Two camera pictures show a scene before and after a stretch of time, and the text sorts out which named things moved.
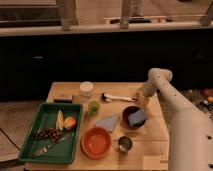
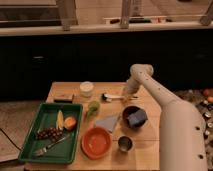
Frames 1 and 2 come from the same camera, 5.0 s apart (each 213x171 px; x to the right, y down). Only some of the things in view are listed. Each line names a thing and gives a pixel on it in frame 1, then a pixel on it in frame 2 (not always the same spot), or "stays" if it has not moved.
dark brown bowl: (128, 110) stays
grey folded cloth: (108, 122) stays
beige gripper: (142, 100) → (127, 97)
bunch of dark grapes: (48, 133) stays
